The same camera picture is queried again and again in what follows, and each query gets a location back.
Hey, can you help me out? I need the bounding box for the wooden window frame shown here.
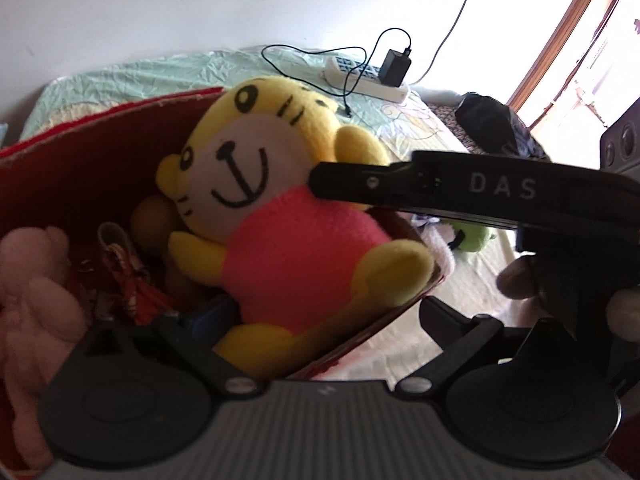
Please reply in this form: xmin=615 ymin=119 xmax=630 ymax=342
xmin=506 ymin=0 xmax=622 ymax=127

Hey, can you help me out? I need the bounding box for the yellow tiger plush toy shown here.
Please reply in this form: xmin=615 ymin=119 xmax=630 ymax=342
xmin=155 ymin=76 xmax=436 ymax=378

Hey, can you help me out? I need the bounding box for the pink plush toy in box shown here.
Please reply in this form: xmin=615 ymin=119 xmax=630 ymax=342
xmin=1 ymin=226 xmax=88 ymax=470

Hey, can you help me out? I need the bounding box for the white power strip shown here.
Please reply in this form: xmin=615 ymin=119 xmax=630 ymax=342
xmin=323 ymin=55 xmax=410 ymax=103

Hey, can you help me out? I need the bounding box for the pink bunny blue bow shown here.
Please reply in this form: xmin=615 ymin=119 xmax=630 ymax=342
xmin=411 ymin=216 xmax=456 ymax=278

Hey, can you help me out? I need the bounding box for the power strip wall cord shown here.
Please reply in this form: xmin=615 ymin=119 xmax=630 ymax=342
xmin=406 ymin=0 xmax=487 ymax=87

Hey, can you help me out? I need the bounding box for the black charger adapter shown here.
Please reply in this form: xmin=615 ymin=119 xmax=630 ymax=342
xmin=378 ymin=48 xmax=411 ymax=88

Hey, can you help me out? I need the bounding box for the patterned mattress cover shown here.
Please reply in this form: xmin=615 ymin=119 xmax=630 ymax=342
xmin=426 ymin=102 xmax=484 ymax=154

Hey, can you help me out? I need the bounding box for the green plush doll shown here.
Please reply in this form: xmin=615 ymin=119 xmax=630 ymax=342
xmin=448 ymin=221 xmax=497 ymax=252

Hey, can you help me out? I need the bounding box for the black bundled clothing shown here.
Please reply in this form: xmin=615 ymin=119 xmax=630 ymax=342
xmin=454 ymin=92 xmax=550 ymax=162

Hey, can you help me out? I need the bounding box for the person right hand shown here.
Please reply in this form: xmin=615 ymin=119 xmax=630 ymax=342
xmin=496 ymin=253 xmax=640 ymax=344

